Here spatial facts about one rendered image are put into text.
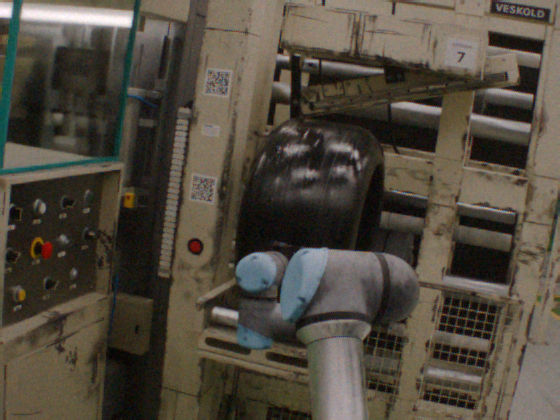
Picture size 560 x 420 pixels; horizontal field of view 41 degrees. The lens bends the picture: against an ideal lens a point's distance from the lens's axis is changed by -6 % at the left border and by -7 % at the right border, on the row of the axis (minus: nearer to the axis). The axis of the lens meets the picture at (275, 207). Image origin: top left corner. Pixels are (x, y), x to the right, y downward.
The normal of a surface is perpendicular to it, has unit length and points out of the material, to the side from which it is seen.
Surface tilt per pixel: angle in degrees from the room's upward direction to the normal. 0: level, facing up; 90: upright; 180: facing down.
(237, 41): 90
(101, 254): 90
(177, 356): 90
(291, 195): 68
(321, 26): 90
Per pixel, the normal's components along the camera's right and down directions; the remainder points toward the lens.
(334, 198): 0.06, -0.25
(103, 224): -0.28, 0.11
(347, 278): 0.33, -0.43
